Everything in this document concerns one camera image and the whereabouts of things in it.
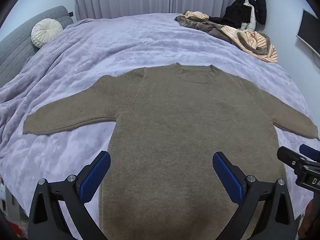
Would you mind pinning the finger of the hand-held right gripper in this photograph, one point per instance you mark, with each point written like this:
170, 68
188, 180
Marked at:
290, 156
311, 153

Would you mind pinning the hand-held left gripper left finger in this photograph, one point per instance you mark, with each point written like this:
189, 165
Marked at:
96, 177

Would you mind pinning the person's right hand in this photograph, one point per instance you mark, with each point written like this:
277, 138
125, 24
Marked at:
308, 220

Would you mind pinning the small cream striped garment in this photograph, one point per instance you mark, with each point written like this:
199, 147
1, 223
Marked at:
197, 15

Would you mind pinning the black puffer jacket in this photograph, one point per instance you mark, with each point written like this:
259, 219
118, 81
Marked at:
260, 5

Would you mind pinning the white framed curved monitor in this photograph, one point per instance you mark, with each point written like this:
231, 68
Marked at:
308, 30

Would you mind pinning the large cream striped garment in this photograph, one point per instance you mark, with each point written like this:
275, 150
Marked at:
252, 40

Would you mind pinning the olive brown knit sweater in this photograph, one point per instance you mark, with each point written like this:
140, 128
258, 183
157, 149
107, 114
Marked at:
175, 130

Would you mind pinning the lilac plush blanket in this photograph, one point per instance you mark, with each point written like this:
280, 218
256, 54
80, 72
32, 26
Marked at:
125, 42

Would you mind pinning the grey quilted headboard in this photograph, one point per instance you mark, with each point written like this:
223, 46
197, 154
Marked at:
15, 52

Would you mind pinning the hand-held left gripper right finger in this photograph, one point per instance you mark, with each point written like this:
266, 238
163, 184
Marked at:
227, 177

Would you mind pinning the white round pleated pillow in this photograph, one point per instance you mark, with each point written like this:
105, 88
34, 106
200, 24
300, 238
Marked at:
46, 32

